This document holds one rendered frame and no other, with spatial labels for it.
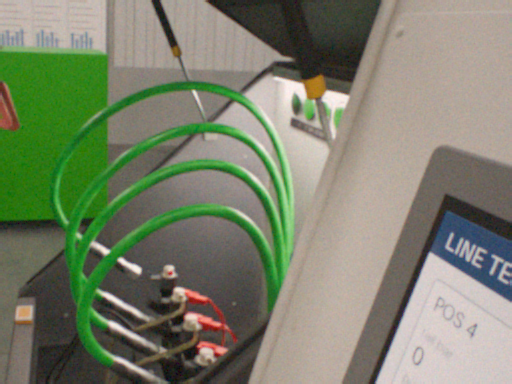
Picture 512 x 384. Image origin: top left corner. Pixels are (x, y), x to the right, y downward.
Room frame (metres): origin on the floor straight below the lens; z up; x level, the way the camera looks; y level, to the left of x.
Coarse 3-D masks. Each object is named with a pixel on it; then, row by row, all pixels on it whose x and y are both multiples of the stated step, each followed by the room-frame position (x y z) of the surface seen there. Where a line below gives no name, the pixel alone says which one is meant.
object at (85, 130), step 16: (128, 96) 0.80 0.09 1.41; (144, 96) 0.80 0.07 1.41; (240, 96) 0.83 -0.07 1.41; (112, 112) 0.79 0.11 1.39; (256, 112) 0.83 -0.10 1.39; (80, 128) 0.78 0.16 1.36; (272, 128) 0.84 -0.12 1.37; (64, 160) 0.77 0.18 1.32; (288, 176) 0.85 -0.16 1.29; (288, 192) 0.85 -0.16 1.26; (64, 224) 0.77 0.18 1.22
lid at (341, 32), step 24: (216, 0) 1.12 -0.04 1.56; (240, 0) 1.00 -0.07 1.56; (264, 0) 0.89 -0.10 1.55; (312, 0) 0.74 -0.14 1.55; (336, 0) 0.68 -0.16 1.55; (360, 0) 0.64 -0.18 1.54; (240, 24) 1.21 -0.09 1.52; (264, 24) 1.05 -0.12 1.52; (312, 24) 0.85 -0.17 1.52; (336, 24) 0.77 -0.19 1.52; (360, 24) 0.71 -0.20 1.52; (288, 48) 1.11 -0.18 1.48; (336, 48) 0.89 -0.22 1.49; (360, 48) 0.80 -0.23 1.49
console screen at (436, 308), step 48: (432, 192) 0.34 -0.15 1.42; (480, 192) 0.30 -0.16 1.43; (432, 240) 0.32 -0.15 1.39; (480, 240) 0.29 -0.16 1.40; (384, 288) 0.34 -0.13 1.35; (432, 288) 0.30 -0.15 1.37; (480, 288) 0.27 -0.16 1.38; (384, 336) 0.32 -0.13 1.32; (432, 336) 0.29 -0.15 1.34; (480, 336) 0.26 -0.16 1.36
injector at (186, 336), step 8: (184, 328) 0.65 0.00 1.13; (200, 328) 0.65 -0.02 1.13; (184, 336) 0.64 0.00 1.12; (192, 336) 0.64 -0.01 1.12; (200, 336) 0.65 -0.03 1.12; (184, 352) 0.64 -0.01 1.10; (192, 352) 0.64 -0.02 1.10; (168, 360) 0.64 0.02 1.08; (176, 360) 0.65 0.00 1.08; (176, 368) 0.64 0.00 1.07; (192, 368) 0.64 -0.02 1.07; (184, 376) 0.65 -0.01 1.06; (192, 376) 0.65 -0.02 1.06
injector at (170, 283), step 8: (160, 280) 0.81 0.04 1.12; (168, 280) 0.80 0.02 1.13; (176, 280) 0.81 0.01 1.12; (160, 288) 0.81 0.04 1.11; (168, 288) 0.80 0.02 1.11; (168, 296) 0.80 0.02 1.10; (152, 304) 0.80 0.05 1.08; (160, 304) 0.80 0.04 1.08; (168, 304) 0.80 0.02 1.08; (160, 312) 0.80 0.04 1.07; (168, 312) 0.80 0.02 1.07; (168, 320) 0.80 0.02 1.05; (168, 344) 0.80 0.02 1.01; (168, 368) 0.81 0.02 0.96; (168, 376) 0.81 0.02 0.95
